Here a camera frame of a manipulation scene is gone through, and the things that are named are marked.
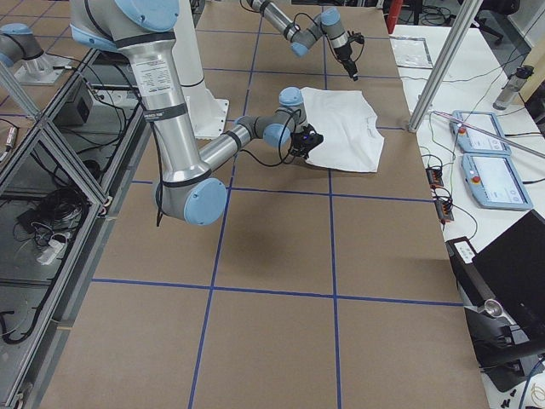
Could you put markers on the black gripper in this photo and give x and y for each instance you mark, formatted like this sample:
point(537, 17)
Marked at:
point(347, 59)
point(301, 144)

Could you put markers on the white long-sleeve printed shirt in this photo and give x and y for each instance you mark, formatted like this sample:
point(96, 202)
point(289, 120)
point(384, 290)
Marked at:
point(348, 124)

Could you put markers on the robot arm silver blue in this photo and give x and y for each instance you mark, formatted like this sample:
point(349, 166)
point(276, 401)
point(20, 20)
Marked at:
point(327, 24)
point(144, 32)

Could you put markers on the clear plastic document sleeve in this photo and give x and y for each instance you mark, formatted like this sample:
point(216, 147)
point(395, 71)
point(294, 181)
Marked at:
point(411, 52)

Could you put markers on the metal reacher grabber stick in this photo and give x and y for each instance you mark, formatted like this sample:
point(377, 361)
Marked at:
point(488, 133)

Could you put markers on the orange electronics board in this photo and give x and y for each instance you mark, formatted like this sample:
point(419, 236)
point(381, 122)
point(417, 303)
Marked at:
point(435, 176)

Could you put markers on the upper blue teach pendant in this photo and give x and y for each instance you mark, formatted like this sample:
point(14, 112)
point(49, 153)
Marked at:
point(471, 133)

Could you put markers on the blue teach pendant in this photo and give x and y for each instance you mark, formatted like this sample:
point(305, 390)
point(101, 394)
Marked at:
point(471, 133)
point(494, 182)

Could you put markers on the grey water bottle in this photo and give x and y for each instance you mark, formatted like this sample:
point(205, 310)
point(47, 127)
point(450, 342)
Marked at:
point(512, 87)

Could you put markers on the lower blue teach pendant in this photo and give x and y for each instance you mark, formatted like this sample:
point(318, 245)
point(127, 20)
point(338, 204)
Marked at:
point(494, 182)

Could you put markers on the black laptop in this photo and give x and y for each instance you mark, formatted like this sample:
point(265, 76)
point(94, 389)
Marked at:
point(513, 267)

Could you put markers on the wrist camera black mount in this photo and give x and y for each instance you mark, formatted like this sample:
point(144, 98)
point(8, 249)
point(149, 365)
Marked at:
point(356, 37)

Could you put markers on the aluminium frame post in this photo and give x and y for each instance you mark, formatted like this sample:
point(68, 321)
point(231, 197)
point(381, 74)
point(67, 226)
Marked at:
point(457, 33)

